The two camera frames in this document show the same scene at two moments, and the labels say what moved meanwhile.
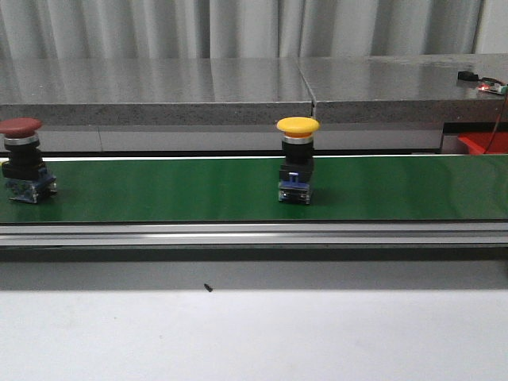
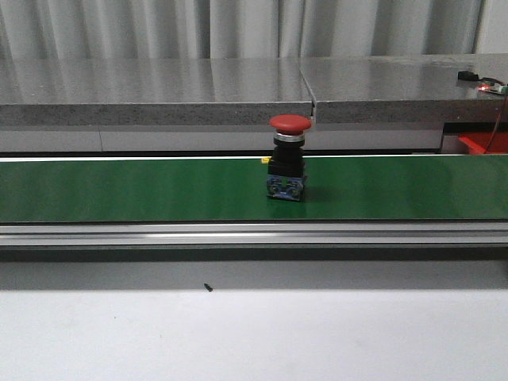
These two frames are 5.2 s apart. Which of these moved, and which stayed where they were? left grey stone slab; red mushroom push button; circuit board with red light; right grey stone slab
Moved: red mushroom push button
Stayed: left grey stone slab; circuit board with red light; right grey stone slab
